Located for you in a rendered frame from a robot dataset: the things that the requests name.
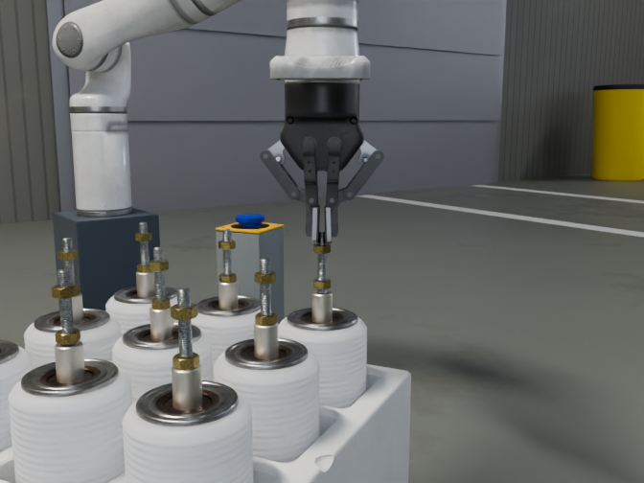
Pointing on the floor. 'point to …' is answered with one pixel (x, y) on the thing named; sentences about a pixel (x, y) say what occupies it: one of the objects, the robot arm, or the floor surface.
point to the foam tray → (337, 440)
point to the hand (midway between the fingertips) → (322, 223)
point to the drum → (618, 132)
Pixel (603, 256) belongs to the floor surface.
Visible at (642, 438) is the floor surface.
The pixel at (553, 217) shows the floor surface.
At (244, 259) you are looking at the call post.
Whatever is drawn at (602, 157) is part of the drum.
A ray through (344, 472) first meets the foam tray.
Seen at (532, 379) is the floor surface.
